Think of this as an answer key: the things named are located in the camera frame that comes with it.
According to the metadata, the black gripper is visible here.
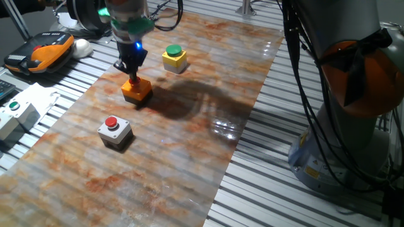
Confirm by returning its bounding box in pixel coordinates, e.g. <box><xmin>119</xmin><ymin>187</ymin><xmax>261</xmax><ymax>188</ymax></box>
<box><xmin>113</xmin><ymin>40</ymin><xmax>149</xmax><ymax>83</ymax></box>

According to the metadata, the red button orange box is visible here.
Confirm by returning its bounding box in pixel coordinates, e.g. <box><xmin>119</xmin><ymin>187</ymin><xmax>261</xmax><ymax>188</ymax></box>
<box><xmin>121</xmin><ymin>76</ymin><xmax>154</xmax><ymax>107</ymax></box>

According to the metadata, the green button yellow box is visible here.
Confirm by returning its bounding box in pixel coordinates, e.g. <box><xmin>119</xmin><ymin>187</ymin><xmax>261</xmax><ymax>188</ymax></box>
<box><xmin>162</xmin><ymin>44</ymin><xmax>187</xmax><ymax>75</ymax></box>

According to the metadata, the red button grey box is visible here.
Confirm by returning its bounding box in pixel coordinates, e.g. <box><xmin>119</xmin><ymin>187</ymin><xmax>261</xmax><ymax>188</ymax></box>
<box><xmin>97</xmin><ymin>116</ymin><xmax>134</xmax><ymax>151</ymax></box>

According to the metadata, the person's left hand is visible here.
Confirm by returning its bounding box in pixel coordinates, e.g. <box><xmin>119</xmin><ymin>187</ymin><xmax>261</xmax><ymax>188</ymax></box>
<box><xmin>38</xmin><ymin>0</ymin><xmax>64</xmax><ymax>8</ymax></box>

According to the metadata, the white computer mouse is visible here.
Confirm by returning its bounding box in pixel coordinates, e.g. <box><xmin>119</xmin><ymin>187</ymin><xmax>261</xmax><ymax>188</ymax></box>
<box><xmin>71</xmin><ymin>38</ymin><xmax>94</xmax><ymax>60</ymax></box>

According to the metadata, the black round spool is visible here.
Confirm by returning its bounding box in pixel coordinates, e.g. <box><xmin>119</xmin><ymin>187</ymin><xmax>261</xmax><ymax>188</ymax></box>
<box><xmin>66</xmin><ymin>0</ymin><xmax>112</xmax><ymax>32</ymax></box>

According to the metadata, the orange black teach pendant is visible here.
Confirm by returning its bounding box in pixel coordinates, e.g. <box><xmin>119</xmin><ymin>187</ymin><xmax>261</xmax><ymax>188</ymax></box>
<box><xmin>3</xmin><ymin>30</ymin><xmax>76</xmax><ymax>76</ymax></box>

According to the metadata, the white paper sheet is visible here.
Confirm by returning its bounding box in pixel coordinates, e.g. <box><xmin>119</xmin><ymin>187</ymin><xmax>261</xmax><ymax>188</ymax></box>
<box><xmin>14</xmin><ymin>82</ymin><xmax>61</xmax><ymax>127</ymax></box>

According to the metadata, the marble pattern mat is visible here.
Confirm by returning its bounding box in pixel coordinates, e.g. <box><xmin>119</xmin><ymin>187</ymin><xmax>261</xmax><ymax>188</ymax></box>
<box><xmin>0</xmin><ymin>11</ymin><xmax>287</xmax><ymax>227</ymax></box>

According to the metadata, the green button white box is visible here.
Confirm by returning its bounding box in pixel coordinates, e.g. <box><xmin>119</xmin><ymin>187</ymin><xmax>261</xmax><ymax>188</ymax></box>
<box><xmin>0</xmin><ymin>99</ymin><xmax>42</xmax><ymax>132</ymax></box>

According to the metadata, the black keyboard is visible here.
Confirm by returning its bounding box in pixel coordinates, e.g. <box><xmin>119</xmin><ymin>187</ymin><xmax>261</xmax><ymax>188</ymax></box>
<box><xmin>0</xmin><ymin>79</ymin><xmax>16</xmax><ymax>102</ymax></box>

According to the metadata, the red button white box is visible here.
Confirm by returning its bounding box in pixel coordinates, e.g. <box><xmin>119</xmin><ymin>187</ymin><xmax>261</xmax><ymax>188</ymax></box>
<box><xmin>0</xmin><ymin>112</ymin><xmax>20</xmax><ymax>142</ymax></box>

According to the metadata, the dark slanted frame beam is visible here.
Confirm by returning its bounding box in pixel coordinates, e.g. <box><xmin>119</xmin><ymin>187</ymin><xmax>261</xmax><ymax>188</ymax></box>
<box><xmin>1</xmin><ymin>0</ymin><xmax>33</xmax><ymax>42</ymax></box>

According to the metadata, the aluminium frame post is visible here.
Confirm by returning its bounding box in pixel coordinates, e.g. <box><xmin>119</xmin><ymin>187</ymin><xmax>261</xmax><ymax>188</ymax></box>
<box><xmin>235</xmin><ymin>0</ymin><xmax>257</xmax><ymax>16</ymax></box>

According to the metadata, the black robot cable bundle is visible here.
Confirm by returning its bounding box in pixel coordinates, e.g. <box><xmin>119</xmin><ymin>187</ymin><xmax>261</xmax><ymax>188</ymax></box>
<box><xmin>148</xmin><ymin>0</ymin><xmax>404</xmax><ymax>192</ymax></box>

